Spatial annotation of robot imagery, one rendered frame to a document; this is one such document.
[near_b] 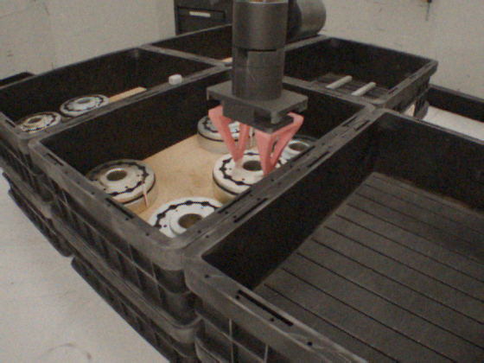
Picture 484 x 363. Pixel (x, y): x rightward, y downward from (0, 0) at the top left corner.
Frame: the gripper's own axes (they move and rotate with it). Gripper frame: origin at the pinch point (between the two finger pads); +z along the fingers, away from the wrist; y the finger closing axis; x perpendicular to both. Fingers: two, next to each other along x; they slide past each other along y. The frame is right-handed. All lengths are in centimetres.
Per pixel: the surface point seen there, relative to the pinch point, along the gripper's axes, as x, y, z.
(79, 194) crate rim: 20.2, 6.1, -2.2
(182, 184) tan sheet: 3.4, 10.0, 6.4
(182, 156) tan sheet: -2.0, 16.2, 6.3
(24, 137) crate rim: 19.9, 22.7, -3.1
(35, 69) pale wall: -83, 328, 66
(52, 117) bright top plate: 8.2, 43.7, 3.9
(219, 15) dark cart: -122, 125, 8
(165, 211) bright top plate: 11.3, 3.8, 3.5
